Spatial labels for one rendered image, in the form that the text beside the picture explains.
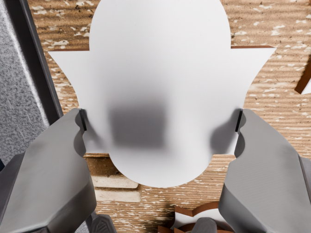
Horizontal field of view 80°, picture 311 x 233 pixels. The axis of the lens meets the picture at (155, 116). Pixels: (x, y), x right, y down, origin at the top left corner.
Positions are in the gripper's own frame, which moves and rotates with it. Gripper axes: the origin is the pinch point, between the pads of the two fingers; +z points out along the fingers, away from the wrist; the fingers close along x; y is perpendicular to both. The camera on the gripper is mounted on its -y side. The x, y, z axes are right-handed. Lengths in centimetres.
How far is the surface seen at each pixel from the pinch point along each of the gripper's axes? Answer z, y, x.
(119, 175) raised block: 1.1, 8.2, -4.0
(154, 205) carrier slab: 3.6, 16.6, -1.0
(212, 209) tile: 2.6, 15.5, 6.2
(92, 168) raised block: 2.0, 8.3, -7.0
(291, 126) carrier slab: 3.5, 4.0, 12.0
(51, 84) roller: 5.5, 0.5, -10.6
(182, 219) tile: 2.5, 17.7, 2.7
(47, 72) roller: 5.5, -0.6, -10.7
